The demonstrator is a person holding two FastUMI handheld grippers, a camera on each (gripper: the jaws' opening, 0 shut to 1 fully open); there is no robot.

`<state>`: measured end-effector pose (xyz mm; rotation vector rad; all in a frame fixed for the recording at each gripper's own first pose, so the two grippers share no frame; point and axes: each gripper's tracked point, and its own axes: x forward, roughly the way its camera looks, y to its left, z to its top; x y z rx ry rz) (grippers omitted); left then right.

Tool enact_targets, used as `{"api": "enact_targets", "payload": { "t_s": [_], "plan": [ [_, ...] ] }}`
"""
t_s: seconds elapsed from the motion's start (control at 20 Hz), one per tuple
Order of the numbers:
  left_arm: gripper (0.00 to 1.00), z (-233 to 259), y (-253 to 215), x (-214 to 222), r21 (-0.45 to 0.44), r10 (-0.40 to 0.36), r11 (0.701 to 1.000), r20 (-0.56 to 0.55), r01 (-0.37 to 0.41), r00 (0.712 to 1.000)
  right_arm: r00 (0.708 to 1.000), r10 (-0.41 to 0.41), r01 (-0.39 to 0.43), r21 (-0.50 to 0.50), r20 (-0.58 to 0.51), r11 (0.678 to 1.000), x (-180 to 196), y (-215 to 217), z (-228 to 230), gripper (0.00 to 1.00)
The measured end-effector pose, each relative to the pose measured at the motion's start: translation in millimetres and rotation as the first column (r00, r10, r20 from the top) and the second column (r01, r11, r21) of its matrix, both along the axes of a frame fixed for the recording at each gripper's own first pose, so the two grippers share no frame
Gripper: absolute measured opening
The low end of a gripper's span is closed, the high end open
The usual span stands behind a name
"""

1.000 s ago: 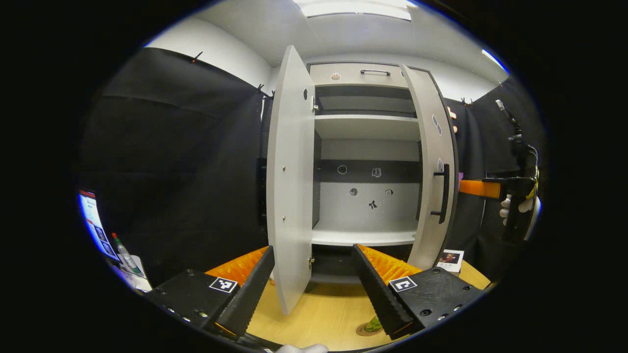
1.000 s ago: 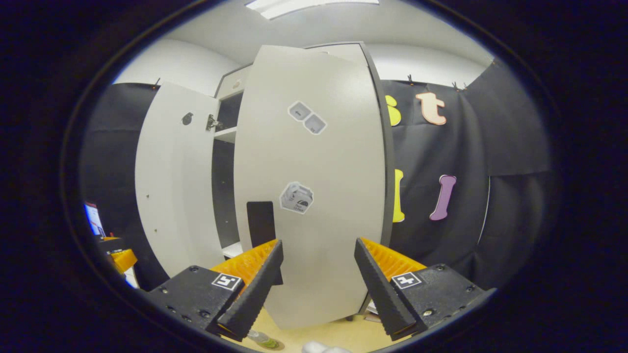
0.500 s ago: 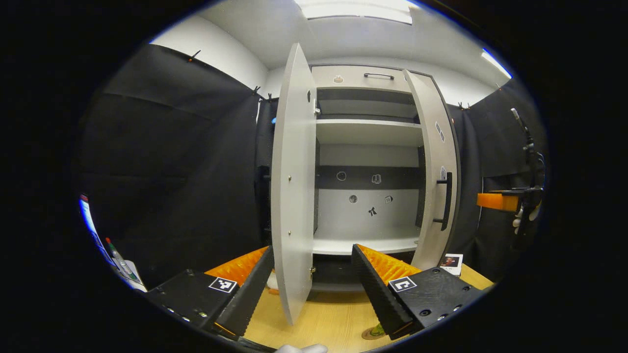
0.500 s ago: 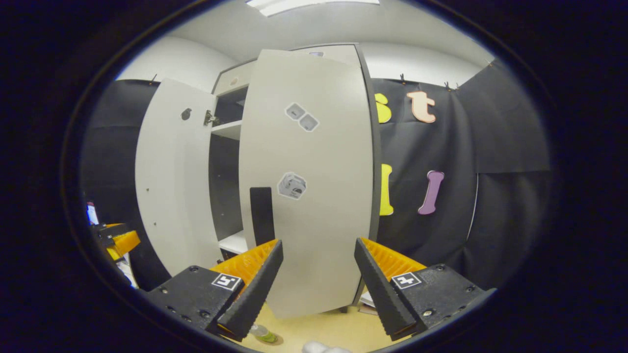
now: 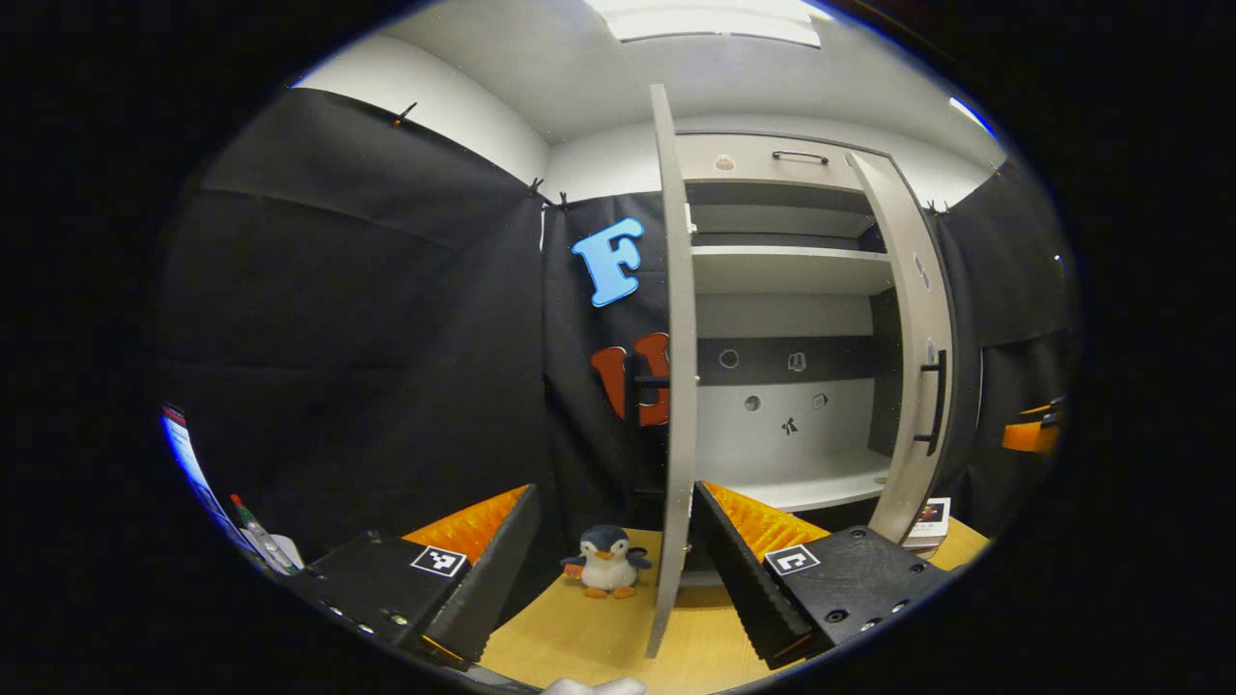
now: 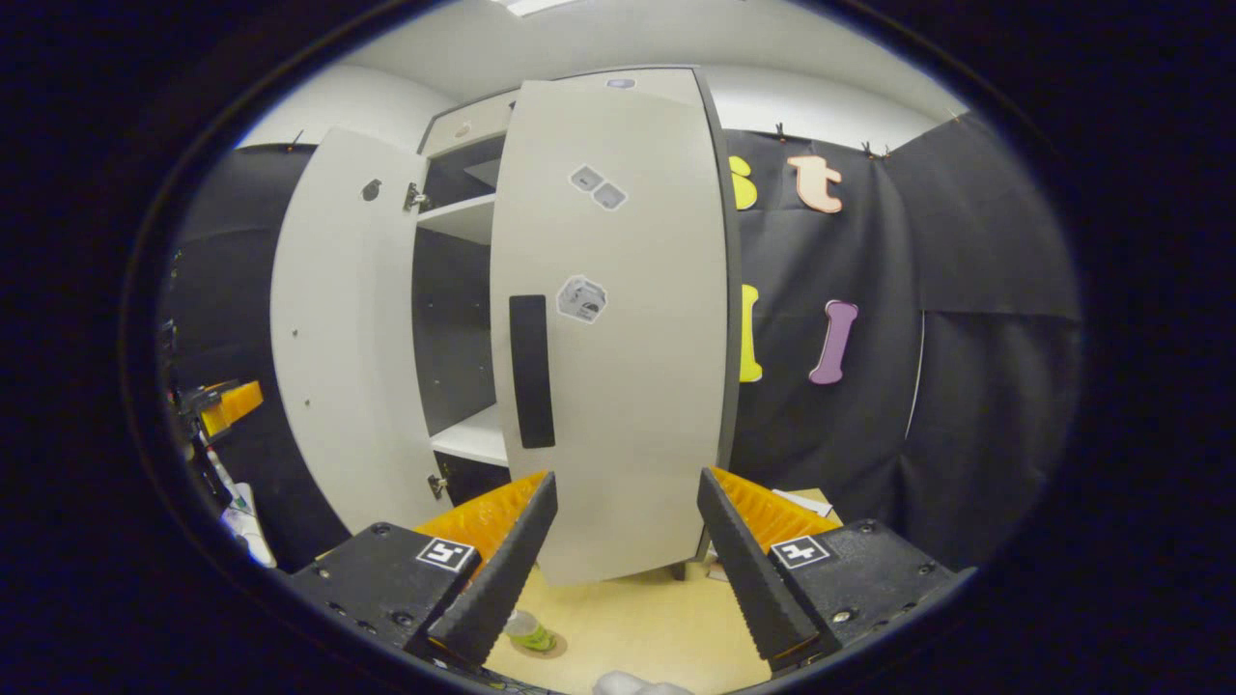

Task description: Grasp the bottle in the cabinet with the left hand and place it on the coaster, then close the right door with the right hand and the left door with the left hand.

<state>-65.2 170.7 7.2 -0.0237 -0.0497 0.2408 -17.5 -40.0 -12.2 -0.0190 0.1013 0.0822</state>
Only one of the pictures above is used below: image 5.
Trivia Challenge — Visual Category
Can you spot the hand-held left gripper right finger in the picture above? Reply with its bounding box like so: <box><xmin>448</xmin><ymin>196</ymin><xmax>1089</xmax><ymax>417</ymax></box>
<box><xmin>690</xmin><ymin>480</ymin><xmax>952</xmax><ymax>670</ymax></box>

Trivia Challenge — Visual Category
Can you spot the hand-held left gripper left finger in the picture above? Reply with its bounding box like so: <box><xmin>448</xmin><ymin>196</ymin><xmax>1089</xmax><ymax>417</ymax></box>
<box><xmin>280</xmin><ymin>483</ymin><xmax>542</xmax><ymax>672</ymax></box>

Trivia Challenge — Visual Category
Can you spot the grey cabinet door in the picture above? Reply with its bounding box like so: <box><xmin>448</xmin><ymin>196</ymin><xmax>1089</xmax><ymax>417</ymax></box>
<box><xmin>632</xmin><ymin>84</ymin><xmax>698</xmax><ymax>659</ymax></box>
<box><xmin>848</xmin><ymin>152</ymin><xmax>957</xmax><ymax>544</ymax></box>

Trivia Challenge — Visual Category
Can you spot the grey cabinet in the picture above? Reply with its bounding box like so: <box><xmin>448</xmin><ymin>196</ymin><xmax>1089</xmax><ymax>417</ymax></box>
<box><xmin>676</xmin><ymin>132</ymin><xmax>962</xmax><ymax>588</ymax></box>

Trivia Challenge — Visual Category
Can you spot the grey cabinet drawer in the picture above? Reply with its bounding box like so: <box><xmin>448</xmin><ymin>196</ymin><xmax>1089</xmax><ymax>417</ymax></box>
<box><xmin>678</xmin><ymin>135</ymin><xmax>870</xmax><ymax>191</ymax></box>

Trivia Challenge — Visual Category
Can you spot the plush penguin toy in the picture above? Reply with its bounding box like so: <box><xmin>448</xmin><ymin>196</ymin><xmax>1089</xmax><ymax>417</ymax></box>
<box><xmin>560</xmin><ymin>524</ymin><xmax>653</xmax><ymax>600</ymax></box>

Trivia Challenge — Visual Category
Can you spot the white photo cover book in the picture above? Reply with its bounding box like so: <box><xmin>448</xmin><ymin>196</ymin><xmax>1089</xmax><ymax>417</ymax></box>
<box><xmin>901</xmin><ymin>497</ymin><xmax>953</xmax><ymax>551</ymax></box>

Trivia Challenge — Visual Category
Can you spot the green capped pen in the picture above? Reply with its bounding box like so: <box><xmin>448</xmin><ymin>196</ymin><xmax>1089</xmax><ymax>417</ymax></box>
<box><xmin>229</xmin><ymin>493</ymin><xmax>295</xmax><ymax>576</ymax></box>

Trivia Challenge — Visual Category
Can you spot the narrow ceiling light panel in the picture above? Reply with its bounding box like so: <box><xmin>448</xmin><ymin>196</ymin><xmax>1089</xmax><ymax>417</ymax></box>
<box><xmin>949</xmin><ymin>95</ymin><xmax>997</xmax><ymax>138</ymax></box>

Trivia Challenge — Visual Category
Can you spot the white display board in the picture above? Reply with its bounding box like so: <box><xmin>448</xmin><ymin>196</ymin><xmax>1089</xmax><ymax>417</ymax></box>
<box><xmin>159</xmin><ymin>403</ymin><xmax>247</xmax><ymax>556</ymax></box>

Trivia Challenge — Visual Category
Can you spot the large ceiling light panel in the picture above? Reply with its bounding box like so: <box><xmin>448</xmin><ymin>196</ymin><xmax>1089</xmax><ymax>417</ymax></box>
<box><xmin>584</xmin><ymin>0</ymin><xmax>824</xmax><ymax>49</ymax></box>

